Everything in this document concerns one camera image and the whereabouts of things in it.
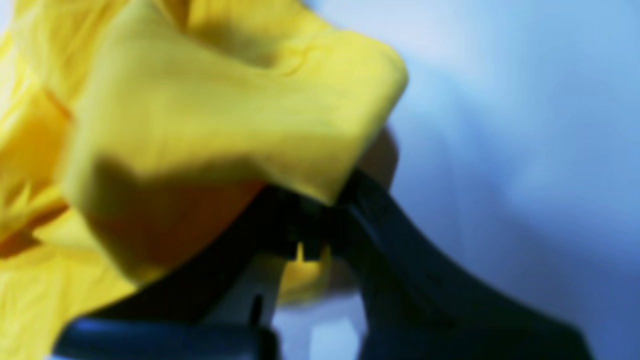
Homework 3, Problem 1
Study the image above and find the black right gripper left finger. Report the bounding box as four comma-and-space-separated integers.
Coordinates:
50, 187, 304, 360

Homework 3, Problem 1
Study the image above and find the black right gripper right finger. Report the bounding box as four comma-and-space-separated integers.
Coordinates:
301, 171, 594, 360

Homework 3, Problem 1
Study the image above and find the orange t-shirt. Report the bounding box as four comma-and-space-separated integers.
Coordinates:
1, 0, 409, 360

